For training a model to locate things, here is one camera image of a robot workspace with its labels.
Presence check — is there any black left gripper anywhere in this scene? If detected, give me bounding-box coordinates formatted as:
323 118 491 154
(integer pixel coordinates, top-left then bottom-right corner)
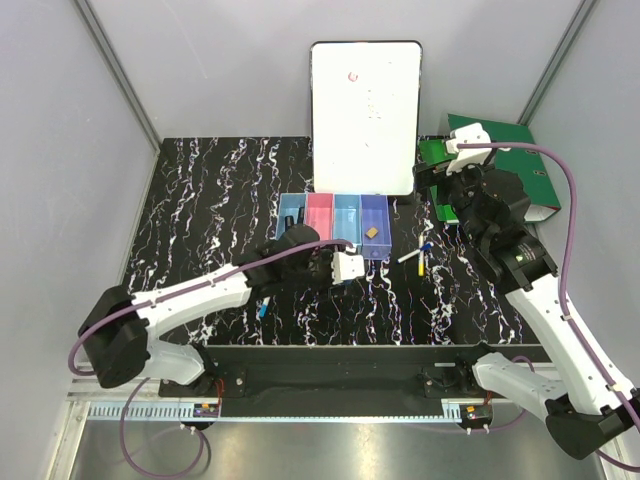
285 240 350 300

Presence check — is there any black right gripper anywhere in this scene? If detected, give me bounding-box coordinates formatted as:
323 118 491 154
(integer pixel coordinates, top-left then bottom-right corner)
411 154 494 247

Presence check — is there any blue capped black highlighter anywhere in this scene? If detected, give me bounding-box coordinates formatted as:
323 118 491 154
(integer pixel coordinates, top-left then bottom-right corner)
284 215 296 230

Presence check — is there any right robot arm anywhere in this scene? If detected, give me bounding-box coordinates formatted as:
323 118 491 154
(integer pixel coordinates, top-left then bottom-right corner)
413 163 639 460

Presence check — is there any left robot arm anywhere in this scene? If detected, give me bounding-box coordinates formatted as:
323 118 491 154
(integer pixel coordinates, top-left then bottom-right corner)
68 224 364 396

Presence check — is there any blue capped white marker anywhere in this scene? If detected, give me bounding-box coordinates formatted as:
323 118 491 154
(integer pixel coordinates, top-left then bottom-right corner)
396 242 433 264

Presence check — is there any cyan capped white marker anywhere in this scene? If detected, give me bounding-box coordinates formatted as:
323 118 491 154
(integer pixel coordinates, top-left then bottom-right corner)
258 297 271 318

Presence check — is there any purple plastic bin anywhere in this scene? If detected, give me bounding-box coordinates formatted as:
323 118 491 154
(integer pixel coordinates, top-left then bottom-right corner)
361 195 392 260

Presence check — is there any pink plastic bin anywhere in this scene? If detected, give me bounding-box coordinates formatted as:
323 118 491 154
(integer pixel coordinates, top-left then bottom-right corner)
304 193 334 240

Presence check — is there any light blue bin right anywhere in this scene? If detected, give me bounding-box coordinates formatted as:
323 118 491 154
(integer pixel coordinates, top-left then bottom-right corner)
332 194 362 253

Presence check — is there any light blue bin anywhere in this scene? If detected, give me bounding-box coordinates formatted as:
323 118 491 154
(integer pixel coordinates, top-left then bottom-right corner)
332 194 362 253
275 193 307 239

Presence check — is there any light blue bin left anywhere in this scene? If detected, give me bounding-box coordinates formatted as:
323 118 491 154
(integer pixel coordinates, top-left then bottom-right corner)
275 193 307 239

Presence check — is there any yellow capped white marker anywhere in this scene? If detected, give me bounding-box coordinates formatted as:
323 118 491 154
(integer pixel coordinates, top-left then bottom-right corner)
418 234 426 277

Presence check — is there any white dry-erase board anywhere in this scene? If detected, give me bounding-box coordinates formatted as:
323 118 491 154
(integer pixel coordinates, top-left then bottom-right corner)
310 40 423 196

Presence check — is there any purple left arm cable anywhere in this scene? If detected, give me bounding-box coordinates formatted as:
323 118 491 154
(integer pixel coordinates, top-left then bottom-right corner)
67 238 354 475

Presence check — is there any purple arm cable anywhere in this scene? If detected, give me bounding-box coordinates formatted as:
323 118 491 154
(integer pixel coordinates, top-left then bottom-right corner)
457 142 640 471
67 238 354 475

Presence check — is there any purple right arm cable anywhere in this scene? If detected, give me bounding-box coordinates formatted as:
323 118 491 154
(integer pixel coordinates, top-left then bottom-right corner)
457 142 640 471

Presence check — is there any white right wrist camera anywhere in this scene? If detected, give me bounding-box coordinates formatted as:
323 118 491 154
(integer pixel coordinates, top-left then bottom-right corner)
445 122 492 176

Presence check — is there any dark green ring binder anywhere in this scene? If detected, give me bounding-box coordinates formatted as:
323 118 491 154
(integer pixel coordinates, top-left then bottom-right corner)
447 113 561 224

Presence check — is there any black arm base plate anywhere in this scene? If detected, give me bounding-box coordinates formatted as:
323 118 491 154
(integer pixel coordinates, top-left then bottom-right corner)
158 345 514 419

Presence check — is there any grey slotted cable duct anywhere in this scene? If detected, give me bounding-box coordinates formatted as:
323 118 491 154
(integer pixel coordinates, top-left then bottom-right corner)
87 401 221 422

